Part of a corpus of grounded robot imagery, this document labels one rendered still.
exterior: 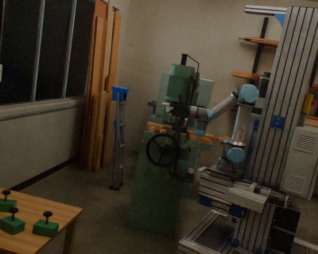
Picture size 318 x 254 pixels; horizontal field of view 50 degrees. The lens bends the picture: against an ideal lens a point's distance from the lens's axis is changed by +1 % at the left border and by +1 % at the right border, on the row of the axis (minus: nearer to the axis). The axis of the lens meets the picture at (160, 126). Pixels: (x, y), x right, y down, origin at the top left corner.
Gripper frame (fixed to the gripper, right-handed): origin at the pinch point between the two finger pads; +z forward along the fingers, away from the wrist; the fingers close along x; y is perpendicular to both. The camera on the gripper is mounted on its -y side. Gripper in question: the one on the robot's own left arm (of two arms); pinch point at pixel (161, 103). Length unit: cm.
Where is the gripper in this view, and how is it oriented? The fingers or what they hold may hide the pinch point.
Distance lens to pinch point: 229.1
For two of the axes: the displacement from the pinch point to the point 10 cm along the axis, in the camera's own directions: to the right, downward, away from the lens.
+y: -1.8, 9.8, 0.4
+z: -9.8, -1.8, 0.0
